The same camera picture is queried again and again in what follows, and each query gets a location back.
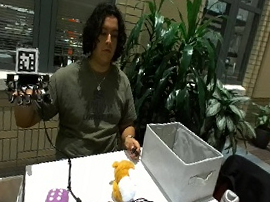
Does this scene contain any white and grey device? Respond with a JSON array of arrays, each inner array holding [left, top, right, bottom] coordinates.
[[220, 188, 241, 202]]

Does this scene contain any purple plush die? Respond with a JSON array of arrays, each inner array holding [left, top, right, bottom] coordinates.
[[44, 186, 72, 202]]

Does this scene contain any orange and white soft toy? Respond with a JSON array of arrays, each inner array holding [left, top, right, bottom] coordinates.
[[107, 158, 142, 202]]

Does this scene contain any black glove cable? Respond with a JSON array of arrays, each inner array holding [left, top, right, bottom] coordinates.
[[30, 100, 109, 202]]

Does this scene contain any grey fabric storage box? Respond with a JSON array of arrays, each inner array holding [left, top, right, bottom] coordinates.
[[134, 117, 229, 202]]

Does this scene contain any white cube of black markers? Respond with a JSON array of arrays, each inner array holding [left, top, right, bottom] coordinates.
[[13, 45, 42, 76]]

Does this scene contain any variegated leafy plant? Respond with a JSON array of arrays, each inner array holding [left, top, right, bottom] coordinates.
[[188, 77, 264, 158]]

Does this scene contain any small plant in black pot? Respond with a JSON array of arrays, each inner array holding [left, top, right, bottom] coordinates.
[[246, 95, 270, 151]]

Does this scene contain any the person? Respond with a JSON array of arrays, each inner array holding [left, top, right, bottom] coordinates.
[[7, 0, 162, 171]]

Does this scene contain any silver pendant necklace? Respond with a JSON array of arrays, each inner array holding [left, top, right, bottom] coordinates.
[[87, 69, 111, 94]]

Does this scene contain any tall green leafy plant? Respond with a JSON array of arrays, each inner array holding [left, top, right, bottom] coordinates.
[[109, 0, 231, 153]]

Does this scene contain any small black object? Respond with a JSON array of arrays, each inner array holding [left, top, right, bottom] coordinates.
[[129, 147, 141, 158]]

